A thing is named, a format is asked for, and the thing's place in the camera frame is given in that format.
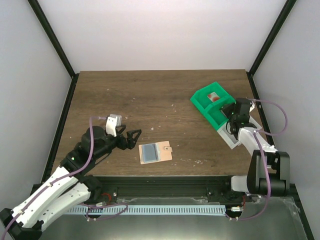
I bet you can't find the beige leather card holder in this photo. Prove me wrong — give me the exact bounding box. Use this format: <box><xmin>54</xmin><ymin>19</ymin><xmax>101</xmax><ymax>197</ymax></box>
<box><xmin>138</xmin><ymin>141</ymin><xmax>173</xmax><ymax>165</ymax></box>

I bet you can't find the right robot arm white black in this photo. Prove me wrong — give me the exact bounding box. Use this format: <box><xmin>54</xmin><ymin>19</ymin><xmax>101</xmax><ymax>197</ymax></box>
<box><xmin>221</xmin><ymin>98</ymin><xmax>290</xmax><ymax>198</ymax></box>

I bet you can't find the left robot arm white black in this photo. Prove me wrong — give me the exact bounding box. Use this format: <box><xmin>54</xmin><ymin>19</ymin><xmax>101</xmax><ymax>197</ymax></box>
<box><xmin>0</xmin><ymin>125</ymin><xmax>142</xmax><ymax>240</ymax></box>

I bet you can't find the red white card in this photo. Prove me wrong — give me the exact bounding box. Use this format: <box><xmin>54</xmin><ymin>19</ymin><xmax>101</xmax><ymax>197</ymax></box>
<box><xmin>207</xmin><ymin>92</ymin><xmax>220</xmax><ymax>103</ymax></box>

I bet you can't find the green plastic bin middle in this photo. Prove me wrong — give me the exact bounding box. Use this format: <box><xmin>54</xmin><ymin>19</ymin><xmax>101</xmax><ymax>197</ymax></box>
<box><xmin>201</xmin><ymin>96</ymin><xmax>235</xmax><ymax>131</ymax></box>

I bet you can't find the green plastic bin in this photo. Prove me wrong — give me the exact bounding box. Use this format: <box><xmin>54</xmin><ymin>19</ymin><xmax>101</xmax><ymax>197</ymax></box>
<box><xmin>190</xmin><ymin>82</ymin><xmax>235</xmax><ymax>112</ymax></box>
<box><xmin>201</xmin><ymin>96</ymin><xmax>235</xmax><ymax>131</ymax></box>

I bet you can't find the white plastic bin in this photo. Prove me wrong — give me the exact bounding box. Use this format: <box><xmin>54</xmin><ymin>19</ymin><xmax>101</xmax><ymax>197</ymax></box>
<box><xmin>217</xmin><ymin>116</ymin><xmax>262</xmax><ymax>149</ymax></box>

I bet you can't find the green plastic bin far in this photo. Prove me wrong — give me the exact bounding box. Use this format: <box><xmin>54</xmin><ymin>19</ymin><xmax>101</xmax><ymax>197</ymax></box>
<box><xmin>190</xmin><ymin>82</ymin><xmax>235</xmax><ymax>112</ymax></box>

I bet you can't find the metal sheet front panel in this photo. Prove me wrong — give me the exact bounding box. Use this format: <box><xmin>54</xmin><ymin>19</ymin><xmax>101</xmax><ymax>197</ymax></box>
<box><xmin>40</xmin><ymin>198</ymin><xmax>308</xmax><ymax>240</ymax></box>

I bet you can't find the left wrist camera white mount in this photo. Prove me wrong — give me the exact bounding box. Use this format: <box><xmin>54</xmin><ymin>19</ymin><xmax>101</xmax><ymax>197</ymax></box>
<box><xmin>105</xmin><ymin>114</ymin><xmax>122</xmax><ymax>137</ymax></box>

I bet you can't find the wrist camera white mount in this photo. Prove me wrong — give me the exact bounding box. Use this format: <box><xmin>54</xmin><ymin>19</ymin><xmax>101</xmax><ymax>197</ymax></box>
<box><xmin>249</xmin><ymin>99</ymin><xmax>256</xmax><ymax>113</ymax></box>
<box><xmin>105</xmin><ymin>114</ymin><xmax>122</xmax><ymax>137</ymax></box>

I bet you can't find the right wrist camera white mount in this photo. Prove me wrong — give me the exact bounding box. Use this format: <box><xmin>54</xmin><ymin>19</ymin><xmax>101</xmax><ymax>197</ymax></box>
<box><xmin>249</xmin><ymin>99</ymin><xmax>256</xmax><ymax>113</ymax></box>

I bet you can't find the black frame side rail right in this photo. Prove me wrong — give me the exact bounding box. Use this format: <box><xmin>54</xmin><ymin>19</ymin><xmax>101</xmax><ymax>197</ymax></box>
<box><xmin>246</xmin><ymin>71</ymin><xmax>286</xmax><ymax>185</ymax></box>

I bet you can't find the black frame side rail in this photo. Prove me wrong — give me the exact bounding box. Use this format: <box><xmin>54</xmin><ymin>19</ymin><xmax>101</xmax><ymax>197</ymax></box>
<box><xmin>41</xmin><ymin>73</ymin><xmax>80</xmax><ymax>183</ymax></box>
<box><xmin>246</xmin><ymin>71</ymin><xmax>286</xmax><ymax>185</ymax></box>

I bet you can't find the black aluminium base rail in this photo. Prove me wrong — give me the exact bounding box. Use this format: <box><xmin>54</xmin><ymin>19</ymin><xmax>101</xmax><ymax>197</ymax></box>
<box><xmin>96</xmin><ymin>175</ymin><xmax>242</xmax><ymax>204</ymax></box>

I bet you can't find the black frame side rail left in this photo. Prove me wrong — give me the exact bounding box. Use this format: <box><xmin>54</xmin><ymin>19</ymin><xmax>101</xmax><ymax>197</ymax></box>
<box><xmin>41</xmin><ymin>73</ymin><xmax>80</xmax><ymax>183</ymax></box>

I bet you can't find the light blue slotted cable duct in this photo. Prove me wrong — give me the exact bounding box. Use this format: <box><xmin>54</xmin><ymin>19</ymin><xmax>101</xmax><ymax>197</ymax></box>
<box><xmin>66</xmin><ymin>204</ymin><xmax>226</xmax><ymax>216</ymax></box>

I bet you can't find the black frame post right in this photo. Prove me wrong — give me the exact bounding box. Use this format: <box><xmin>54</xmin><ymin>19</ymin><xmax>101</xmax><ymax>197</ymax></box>
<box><xmin>248</xmin><ymin>0</ymin><xmax>297</xmax><ymax>76</ymax></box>

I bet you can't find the black frame post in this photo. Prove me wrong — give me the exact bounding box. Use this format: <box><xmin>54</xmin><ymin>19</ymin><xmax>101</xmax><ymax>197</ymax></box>
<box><xmin>27</xmin><ymin>0</ymin><xmax>76</xmax><ymax>79</ymax></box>
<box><xmin>248</xmin><ymin>0</ymin><xmax>297</xmax><ymax>76</ymax></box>

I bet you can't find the black frame post left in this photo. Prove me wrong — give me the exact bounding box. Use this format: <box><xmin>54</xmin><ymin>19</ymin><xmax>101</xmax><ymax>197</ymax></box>
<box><xmin>27</xmin><ymin>0</ymin><xmax>76</xmax><ymax>79</ymax></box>

